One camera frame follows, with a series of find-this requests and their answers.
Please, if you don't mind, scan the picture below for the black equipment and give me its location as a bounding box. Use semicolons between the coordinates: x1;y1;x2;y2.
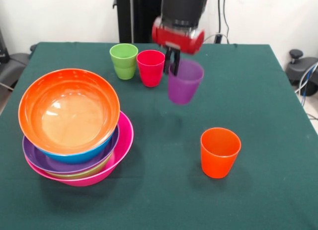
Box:
0;28;32;91

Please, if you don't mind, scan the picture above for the orange cup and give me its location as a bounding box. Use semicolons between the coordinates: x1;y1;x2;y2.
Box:
200;127;242;179

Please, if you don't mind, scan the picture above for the green cup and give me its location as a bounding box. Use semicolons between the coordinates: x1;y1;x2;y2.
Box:
109;43;139;68
113;63;137;80

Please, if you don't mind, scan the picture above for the red cup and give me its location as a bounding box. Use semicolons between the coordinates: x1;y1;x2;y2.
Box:
136;50;166;87

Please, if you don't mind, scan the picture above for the purple bowl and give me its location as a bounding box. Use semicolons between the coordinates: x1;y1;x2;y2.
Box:
22;125;120;175

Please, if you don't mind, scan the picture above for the grey cable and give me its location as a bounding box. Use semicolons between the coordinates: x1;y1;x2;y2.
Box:
295;62;318;94

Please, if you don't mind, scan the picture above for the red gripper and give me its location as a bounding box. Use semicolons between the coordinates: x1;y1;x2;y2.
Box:
152;17;206;77

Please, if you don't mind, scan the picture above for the purple cup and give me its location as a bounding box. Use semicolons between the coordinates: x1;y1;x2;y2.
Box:
167;59;205;106

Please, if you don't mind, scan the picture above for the blue cable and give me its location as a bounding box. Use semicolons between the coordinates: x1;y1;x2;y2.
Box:
301;63;315;99

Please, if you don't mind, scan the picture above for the blue bowl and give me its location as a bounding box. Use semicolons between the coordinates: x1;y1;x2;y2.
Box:
32;127;117;165

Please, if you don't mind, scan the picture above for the pink bowl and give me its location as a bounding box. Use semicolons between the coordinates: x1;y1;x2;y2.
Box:
24;110;135;187

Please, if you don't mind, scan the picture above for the green bowl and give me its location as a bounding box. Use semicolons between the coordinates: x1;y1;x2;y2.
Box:
46;153;115;180

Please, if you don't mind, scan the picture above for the orange bowl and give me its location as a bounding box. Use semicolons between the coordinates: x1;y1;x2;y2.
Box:
18;68;121;155

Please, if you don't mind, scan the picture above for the dark green tablecloth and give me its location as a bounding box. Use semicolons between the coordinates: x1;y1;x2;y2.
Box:
0;42;318;230

